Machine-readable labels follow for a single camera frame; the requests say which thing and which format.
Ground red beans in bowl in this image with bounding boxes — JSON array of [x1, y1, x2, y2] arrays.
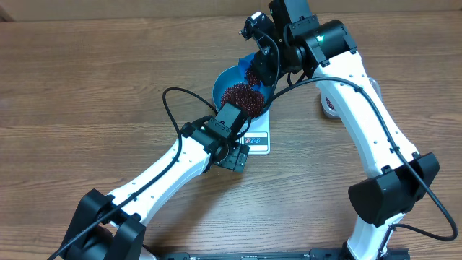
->
[[221, 69, 265, 118]]

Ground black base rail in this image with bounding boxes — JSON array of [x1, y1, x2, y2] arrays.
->
[[144, 248, 411, 260]]

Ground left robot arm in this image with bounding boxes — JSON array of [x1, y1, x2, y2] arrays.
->
[[51, 116, 249, 260]]

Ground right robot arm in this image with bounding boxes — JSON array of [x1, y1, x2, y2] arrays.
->
[[241, 1, 440, 259]]

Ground white digital kitchen scale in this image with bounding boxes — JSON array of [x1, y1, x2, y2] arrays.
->
[[239, 111, 271, 155]]

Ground clear plastic food container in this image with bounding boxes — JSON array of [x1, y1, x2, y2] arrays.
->
[[321, 77, 383, 119]]

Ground blue metal bowl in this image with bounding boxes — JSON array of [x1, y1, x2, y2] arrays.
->
[[212, 66, 271, 115]]

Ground blue plastic measuring scoop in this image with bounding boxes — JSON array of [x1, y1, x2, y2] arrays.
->
[[237, 53, 261, 90]]

